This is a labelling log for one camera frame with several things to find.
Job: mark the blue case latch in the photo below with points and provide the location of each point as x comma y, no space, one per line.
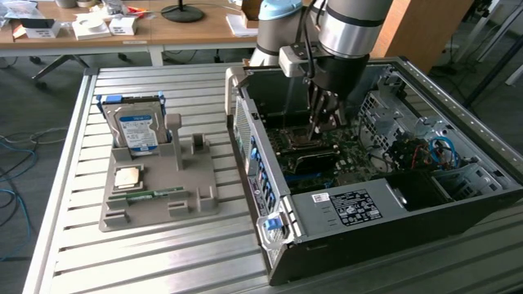
272,223

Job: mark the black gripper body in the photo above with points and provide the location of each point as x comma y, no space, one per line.
340,73

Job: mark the orange tool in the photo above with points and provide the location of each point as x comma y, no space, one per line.
136,10

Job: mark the hard disk in blue carrier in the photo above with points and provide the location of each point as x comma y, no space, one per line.
136,128

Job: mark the white paper sheet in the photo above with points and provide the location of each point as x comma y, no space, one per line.
239,26

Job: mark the black lamp base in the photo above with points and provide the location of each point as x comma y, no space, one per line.
182,13

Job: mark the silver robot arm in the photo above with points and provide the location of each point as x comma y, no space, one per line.
351,30

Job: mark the small white box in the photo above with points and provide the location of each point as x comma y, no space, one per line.
123,26

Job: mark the CPU chip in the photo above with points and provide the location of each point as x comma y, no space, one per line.
127,177

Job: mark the white box with tape roll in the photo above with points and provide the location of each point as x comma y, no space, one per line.
91,27

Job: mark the graphics card with metal bracket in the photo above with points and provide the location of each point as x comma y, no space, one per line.
316,160

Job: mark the green RAM stick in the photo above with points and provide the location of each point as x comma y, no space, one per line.
151,194

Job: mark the grey power supply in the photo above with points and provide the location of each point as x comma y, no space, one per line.
351,208

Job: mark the grey parts rack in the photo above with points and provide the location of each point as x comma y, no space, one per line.
163,214

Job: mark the black desk leg frame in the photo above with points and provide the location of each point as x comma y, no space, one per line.
58,65

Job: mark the wooden cabinet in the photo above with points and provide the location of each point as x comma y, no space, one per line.
424,30

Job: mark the open black PC case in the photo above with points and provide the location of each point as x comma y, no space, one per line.
367,245

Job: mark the cardboard box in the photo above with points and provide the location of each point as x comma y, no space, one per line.
250,9

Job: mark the CPU socket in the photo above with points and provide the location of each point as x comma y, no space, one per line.
298,139

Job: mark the black metal post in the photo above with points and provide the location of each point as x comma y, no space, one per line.
494,69

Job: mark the wooden desk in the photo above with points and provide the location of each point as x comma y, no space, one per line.
183,33

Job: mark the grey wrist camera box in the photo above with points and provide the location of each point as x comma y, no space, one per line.
294,61

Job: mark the rear fan grille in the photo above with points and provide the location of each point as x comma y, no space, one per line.
247,134

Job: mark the white box with black top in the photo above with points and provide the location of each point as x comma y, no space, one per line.
40,30

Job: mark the green motherboard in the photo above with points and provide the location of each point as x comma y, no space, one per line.
355,159

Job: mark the grey cup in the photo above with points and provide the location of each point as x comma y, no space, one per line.
66,3

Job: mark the blue expansion slot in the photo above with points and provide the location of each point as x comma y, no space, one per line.
304,177

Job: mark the black fan shroud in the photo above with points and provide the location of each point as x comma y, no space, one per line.
416,190

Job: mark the small silver disk bay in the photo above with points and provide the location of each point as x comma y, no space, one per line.
466,180

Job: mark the perforated silver disk bay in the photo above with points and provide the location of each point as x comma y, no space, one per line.
384,122

